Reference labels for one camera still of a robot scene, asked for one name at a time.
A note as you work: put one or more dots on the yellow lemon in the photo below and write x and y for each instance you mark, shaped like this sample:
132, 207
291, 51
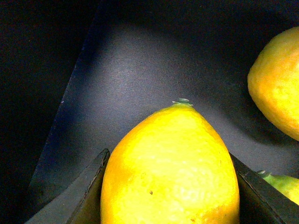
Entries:
172, 168
273, 82

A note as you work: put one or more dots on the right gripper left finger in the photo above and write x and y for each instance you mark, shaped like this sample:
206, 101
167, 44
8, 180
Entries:
79, 203

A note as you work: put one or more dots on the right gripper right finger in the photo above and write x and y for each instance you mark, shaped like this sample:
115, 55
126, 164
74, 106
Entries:
261, 203

